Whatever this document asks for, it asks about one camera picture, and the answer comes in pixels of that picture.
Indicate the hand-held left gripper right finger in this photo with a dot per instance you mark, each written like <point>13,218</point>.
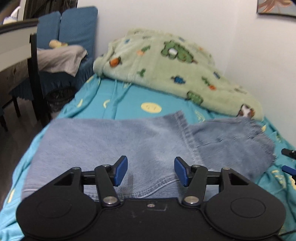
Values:
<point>180,170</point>

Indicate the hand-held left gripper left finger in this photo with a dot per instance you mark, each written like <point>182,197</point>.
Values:
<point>121,170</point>

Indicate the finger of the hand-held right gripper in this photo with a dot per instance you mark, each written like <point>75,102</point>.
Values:
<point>290,170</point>
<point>290,153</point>

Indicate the teal printed bed sheet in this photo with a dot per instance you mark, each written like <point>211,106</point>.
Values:
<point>120,104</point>

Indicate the black trash bin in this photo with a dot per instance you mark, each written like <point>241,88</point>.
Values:
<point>60,99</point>

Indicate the green cartoon print blanket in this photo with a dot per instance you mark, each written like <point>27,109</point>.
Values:
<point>161,76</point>

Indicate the beige cloth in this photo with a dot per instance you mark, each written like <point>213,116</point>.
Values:
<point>62,60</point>

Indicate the yellow plush toy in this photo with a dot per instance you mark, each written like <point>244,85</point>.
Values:
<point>57,44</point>

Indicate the white table with black legs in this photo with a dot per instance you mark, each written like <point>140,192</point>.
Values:
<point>11,48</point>

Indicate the dark window with grille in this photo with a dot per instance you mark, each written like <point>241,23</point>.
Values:
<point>46,7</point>

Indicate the tissue pack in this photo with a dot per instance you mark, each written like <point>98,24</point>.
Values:
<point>11,18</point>

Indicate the framed leaf wall picture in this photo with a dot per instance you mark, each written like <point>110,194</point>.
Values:
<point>275,7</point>

